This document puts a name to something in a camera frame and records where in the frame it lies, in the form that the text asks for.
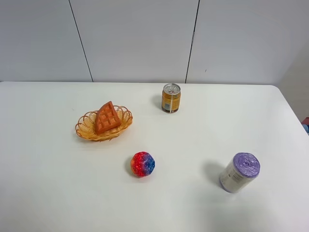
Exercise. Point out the orange waffle wedge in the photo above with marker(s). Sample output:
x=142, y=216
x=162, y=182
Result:
x=106, y=118

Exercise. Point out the gold beverage can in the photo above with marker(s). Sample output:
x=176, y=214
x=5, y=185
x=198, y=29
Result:
x=171, y=95

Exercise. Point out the purple garbage bag roll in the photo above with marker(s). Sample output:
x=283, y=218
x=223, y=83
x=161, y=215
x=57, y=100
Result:
x=241, y=170

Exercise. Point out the orange woven wicker basket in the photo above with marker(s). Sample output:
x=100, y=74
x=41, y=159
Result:
x=85, y=128

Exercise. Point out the red blue object at edge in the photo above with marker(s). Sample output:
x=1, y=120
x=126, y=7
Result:
x=305, y=124

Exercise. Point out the red blue dimpled ball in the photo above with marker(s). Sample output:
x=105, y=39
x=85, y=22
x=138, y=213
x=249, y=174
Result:
x=142, y=164

